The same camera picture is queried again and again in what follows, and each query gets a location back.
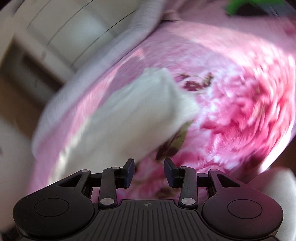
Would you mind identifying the lavender striped duvet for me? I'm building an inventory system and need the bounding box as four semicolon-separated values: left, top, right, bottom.
32;0;166;156

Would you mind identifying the cream knitted sweater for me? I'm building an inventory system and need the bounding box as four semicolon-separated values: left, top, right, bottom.
50;68;199;182

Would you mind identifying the green object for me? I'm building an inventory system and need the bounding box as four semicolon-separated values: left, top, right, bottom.
225;0;277;16

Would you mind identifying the white wardrobe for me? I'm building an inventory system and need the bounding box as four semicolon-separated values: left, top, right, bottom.
1;1;139;104

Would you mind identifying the pink rose pattern blanket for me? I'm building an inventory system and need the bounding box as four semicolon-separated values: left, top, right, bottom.
28;1;295;199

